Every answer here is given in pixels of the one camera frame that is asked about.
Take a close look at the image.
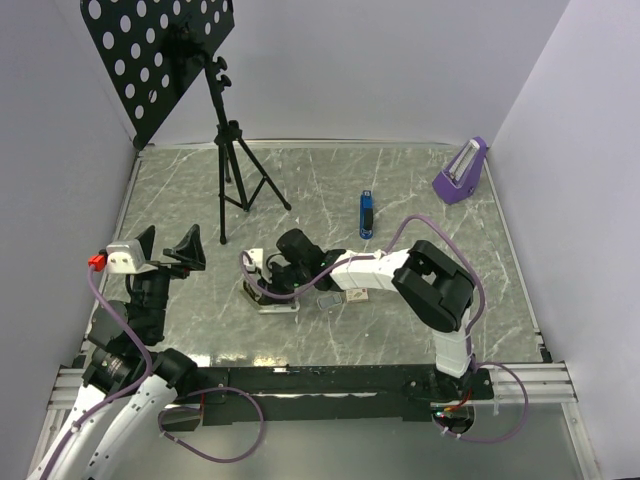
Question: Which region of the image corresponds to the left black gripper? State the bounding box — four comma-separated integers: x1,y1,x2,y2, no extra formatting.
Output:
131,222,204,339

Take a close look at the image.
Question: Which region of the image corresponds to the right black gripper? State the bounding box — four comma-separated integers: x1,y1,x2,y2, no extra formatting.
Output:
258,261,310,307

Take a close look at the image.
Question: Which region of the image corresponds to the silver staple tray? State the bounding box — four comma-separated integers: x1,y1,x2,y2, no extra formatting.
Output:
317,293,343,310

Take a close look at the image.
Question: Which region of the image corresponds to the beige white stapler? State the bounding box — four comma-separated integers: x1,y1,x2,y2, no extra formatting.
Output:
241,280,300,315

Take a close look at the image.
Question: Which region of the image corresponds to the small white staple box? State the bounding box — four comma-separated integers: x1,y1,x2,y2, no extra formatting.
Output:
345,288,369,303

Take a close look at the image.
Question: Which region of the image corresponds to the blue black stapler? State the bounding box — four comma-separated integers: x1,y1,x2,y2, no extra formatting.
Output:
359,190,374,240

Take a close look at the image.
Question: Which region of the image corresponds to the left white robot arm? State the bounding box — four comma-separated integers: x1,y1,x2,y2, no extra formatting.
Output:
30,224,206,479

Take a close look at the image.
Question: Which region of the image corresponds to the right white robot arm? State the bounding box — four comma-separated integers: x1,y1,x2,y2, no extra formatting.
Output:
263,229,475,398

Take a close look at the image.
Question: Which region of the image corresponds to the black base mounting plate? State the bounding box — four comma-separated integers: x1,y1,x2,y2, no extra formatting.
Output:
177,364,494,426

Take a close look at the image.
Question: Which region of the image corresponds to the purple metronome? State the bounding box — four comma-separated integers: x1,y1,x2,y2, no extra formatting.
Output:
432,137,488,205

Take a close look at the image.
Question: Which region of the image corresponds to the black perforated music stand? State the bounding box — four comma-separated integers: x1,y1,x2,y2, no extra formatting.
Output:
79,0,293,246

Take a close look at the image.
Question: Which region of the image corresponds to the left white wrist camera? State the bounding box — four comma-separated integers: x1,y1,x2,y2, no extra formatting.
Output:
88,240,157,275

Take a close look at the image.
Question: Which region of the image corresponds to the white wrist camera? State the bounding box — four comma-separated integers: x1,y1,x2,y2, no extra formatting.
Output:
243,248,264,275
88,240,157,275

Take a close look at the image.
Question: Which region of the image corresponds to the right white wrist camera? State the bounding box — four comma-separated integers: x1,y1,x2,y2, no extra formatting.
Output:
243,248,264,275

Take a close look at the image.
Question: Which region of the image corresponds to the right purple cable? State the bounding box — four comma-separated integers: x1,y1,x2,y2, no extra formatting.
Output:
240,214,530,444

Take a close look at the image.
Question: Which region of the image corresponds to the purple cable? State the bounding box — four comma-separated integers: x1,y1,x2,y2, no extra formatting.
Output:
42,262,266,479
240,214,530,444

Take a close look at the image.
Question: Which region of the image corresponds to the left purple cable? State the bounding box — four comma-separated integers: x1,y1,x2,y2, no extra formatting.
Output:
42,262,266,479

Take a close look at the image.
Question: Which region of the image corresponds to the aluminium rail frame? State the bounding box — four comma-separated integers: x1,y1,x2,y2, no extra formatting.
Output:
30,362,601,479

